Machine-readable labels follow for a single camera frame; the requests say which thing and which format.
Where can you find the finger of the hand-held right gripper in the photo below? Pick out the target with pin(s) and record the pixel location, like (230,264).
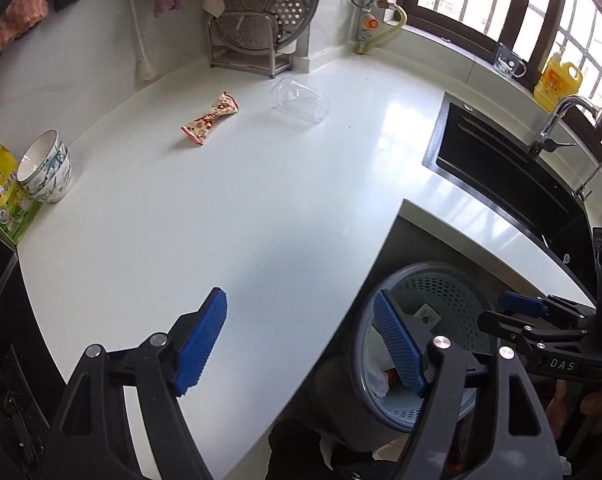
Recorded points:
(521,303)
(511,324)

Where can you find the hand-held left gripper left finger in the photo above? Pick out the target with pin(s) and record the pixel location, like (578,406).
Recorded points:
(203,340)

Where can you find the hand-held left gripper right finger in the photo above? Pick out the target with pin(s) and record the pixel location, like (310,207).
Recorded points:
(398,340)

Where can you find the white plastic bag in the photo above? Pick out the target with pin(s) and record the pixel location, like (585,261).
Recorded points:
(383,385)

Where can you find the grey trash bin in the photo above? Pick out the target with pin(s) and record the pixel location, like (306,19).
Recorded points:
(451,290)

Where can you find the small chrome tap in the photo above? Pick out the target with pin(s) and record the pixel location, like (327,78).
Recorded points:
(593,172)

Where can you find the black kitchen sink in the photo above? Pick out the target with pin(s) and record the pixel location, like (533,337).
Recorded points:
(491,160)

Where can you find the chrome faucet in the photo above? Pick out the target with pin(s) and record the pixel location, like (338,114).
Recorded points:
(561,110)

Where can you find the white patterned ceramic bowl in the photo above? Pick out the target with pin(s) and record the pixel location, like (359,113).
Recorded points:
(36,152)
(56,187)

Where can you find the red patterned snack wrapper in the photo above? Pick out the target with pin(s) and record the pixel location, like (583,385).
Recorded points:
(208,120)

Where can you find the yellow detergent bottle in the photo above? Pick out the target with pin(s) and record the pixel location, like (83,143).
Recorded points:
(558,82)

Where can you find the printed glass mug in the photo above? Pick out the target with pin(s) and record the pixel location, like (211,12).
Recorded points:
(508,62)

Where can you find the yellow green packet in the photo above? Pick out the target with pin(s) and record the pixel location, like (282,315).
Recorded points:
(3,195)

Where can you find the clear plastic cup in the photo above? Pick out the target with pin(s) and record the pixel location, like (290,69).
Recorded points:
(301,100)

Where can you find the dark framed window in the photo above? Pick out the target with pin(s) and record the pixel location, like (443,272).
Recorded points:
(486,15)

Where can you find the metal dish rack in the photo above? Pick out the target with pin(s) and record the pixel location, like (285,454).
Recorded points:
(276,57)

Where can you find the round metal steamer plate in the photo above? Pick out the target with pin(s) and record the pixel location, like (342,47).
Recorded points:
(243,32)

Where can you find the grey gas valve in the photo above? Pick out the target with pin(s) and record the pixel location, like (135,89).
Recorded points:
(367,30)

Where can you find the pink hanging cloth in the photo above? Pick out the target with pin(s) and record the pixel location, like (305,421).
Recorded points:
(16,20)

